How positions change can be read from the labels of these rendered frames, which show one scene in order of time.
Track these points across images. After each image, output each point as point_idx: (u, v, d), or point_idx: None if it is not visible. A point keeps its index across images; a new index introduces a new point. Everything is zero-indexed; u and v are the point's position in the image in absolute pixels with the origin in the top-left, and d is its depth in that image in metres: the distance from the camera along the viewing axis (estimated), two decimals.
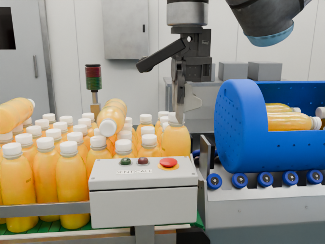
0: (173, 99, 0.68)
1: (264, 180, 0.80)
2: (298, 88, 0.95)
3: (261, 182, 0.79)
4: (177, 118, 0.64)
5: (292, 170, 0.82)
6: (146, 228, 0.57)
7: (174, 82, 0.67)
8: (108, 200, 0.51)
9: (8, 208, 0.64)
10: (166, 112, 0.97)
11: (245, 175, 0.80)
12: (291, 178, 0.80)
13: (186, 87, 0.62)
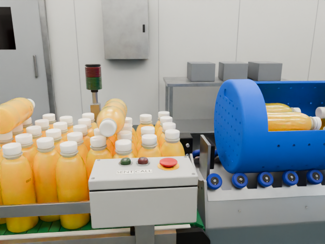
0: None
1: (264, 180, 0.80)
2: (298, 88, 0.95)
3: (261, 182, 0.79)
4: None
5: (292, 170, 0.82)
6: (146, 228, 0.57)
7: None
8: (108, 200, 0.51)
9: (8, 208, 0.64)
10: (166, 112, 0.97)
11: (245, 175, 0.80)
12: (291, 178, 0.80)
13: None
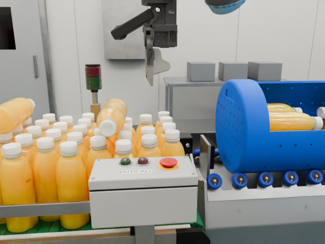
0: (145, 64, 0.77)
1: (264, 180, 0.80)
2: (299, 88, 0.95)
3: (260, 180, 0.80)
4: (148, 80, 0.72)
5: (293, 171, 0.82)
6: (146, 228, 0.57)
7: None
8: (108, 200, 0.51)
9: (8, 208, 0.64)
10: (166, 112, 0.97)
11: (246, 176, 0.80)
12: (291, 178, 0.80)
13: (155, 52, 0.70)
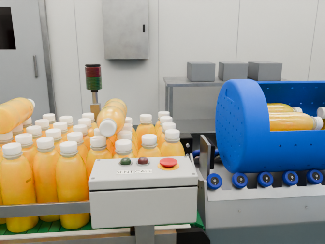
0: None
1: (264, 180, 0.80)
2: (299, 88, 0.95)
3: (260, 180, 0.80)
4: None
5: (293, 171, 0.82)
6: (146, 228, 0.57)
7: None
8: (108, 200, 0.51)
9: (8, 208, 0.64)
10: (166, 112, 0.97)
11: (246, 176, 0.80)
12: (291, 178, 0.80)
13: None
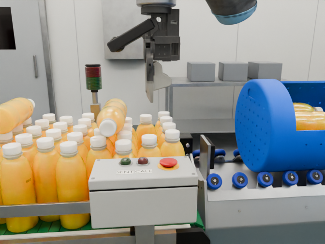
0: (145, 78, 0.70)
1: (268, 176, 0.80)
2: (319, 88, 0.96)
3: (272, 176, 0.80)
4: (148, 97, 0.66)
5: (288, 183, 0.80)
6: (146, 228, 0.57)
7: None
8: (108, 200, 0.51)
9: (8, 208, 0.64)
10: (166, 112, 0.97)
11: (246, 177, 0.80)
12: (291, 175, 0.81)
13: (155, 66, 0.64)
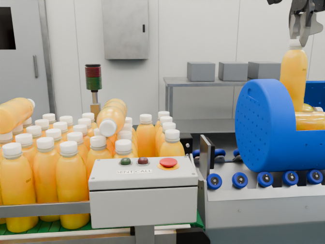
0: (292, 28, 0.82)
1: (268, 176, 0.80)
2: (319, 88, 0.96)
3: (272, 176, 0.80)
4: (302, 41, 0.78)
5: (288, 183, 0.80)
6: (146, 228, 0.57)
7: (294, 14, 0.82)
8: (108, 200, 0.51)
9: (8, 208, 0.64)
10: (166, 112, 0.97)
11: (246, 177, 0.80)
12: (291, 175, 0.81)
13: (312, 14, 0.77)
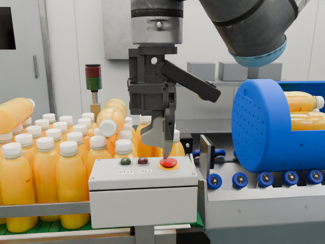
0: None
1: (267, 175, 0.80)
2: (316, 88, 0.96)
3: (269, 173, 0.81)
4: None
5: (292, 184, 0.80)
6: (146, 228, 0.57)
7: None
8: (108, 200, 0.51)
9: (8, 208, 0.64)
10: None
11: (246, 177, 0.80)
12: (291, 175, 0.81)
13: (158, 115, 0.55)
